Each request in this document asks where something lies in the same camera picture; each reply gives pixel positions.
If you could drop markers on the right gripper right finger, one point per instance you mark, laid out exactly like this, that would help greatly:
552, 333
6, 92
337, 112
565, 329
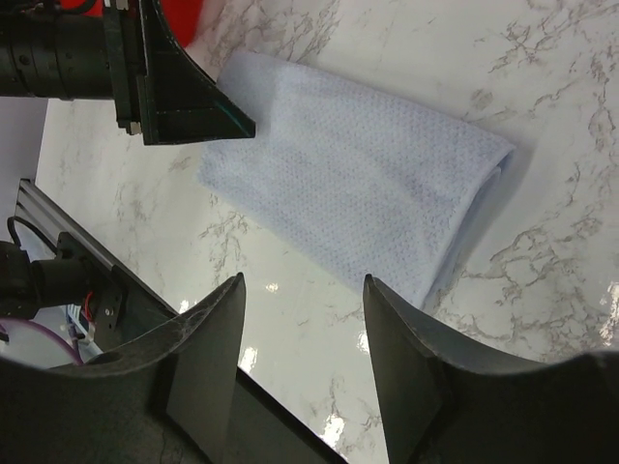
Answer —
447, 398

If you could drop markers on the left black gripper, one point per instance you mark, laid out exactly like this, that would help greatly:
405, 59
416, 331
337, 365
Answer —
92, 51

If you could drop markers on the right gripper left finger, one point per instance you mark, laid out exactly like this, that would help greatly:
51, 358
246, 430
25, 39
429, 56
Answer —
164, 397

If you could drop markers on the light blue towel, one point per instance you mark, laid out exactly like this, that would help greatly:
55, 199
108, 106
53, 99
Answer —
360, 181

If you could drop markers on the red plastic tray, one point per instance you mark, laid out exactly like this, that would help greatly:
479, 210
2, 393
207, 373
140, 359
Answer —
181, 15

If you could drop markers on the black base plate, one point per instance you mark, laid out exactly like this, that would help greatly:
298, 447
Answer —
120, 308

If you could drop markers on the aluminium rail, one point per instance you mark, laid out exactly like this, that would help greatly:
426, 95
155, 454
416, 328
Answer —
36, 207

